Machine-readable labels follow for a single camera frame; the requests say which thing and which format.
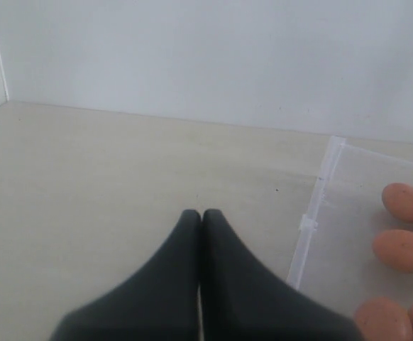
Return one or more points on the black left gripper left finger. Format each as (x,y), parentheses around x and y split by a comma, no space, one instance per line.
(158,302)

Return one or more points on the clear plastic container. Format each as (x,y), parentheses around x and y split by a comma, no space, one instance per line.
(333,262)

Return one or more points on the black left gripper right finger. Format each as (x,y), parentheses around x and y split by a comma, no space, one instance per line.
(244,300)

